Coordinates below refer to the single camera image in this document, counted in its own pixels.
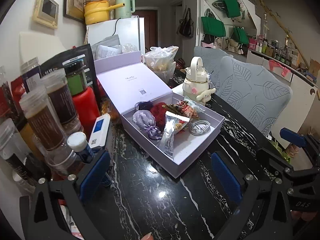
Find white cable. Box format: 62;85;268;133
188;119;212;136

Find orange green snack packet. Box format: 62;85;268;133
162;100;200;119

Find silver red snack packet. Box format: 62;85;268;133
158;111;190;159

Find dark red fuzzy pouch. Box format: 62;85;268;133
150;102;167;130

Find purple drawstring pouch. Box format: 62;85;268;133
132;101;162;140

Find person's hand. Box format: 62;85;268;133
291;210;317;222

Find green sandals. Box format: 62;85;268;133
270;140;291;164

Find grey leaf-pattern chair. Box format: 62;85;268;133
194;46;292;136

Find brown spice jar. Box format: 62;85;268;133
19;86;76;177
41;68;84;136

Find small blue white bottle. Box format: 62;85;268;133
67;132;94;164

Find blue white medicine box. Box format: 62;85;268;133
88;113;111;149

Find lavender gift box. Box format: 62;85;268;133
94;51;224;178

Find green tote bag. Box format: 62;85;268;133
222;0;241;18
201;17;226;37
231;27;249;45

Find red bottle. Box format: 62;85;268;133
72;87;100;138

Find green lidded jar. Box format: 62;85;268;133
64;60;88;96

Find plastic bag of snacks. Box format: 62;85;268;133
143;46;179;83

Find black printed box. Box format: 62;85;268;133
40;44;98;90

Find brown door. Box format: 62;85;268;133
134;9;158;52

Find white mini fridge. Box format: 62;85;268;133
86;16;145;54

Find green electric kettle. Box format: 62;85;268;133
115;0;136;19

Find yellow pot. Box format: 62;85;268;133
84;0;124;26

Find beige wall intercom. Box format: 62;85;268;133
32;0;59;29

